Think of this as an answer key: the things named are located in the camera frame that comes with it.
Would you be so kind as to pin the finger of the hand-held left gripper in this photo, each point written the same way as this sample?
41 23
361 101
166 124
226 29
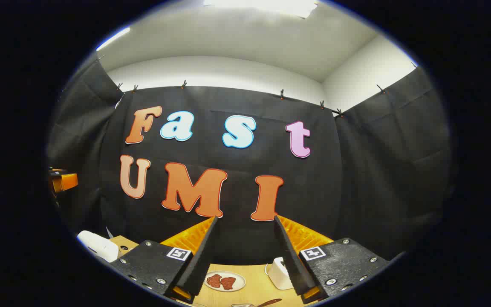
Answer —
66 181

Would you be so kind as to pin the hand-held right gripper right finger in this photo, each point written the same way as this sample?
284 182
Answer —
290 256

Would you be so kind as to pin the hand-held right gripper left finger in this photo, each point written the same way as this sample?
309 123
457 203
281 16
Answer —
205 251

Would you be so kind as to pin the wooden spoon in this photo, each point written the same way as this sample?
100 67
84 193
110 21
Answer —
271 302

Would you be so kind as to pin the white rice cooker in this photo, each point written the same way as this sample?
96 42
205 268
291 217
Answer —
98 246

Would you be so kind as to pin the white toaster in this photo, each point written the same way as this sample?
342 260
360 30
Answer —
277 273

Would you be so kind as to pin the white round plate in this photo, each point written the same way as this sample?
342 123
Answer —
239 279

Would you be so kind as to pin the black backdrop cloth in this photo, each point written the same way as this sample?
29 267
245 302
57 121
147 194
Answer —
237 200

